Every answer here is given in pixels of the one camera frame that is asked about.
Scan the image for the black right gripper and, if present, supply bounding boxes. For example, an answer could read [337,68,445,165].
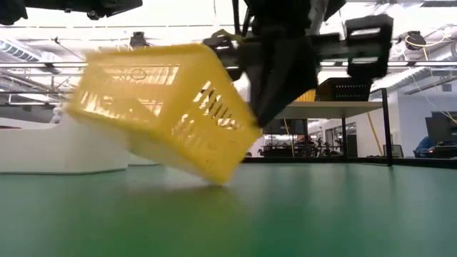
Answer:
[202,0,394,127]

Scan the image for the yellow plastic mesh basket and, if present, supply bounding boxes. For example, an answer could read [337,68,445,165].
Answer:
[293,89,318,103]
[65,42,263,187]

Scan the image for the dark background screen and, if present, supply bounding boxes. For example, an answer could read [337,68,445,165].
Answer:
[261,119,308,136]

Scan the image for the large black monitor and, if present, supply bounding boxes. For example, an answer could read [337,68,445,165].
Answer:
[424,111,457,144]

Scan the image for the green table mat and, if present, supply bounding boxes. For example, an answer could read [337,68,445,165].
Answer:
[0,162,457,257]

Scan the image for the wooden shelf with black legs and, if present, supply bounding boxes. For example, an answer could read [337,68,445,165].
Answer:
[273,86,394,168]

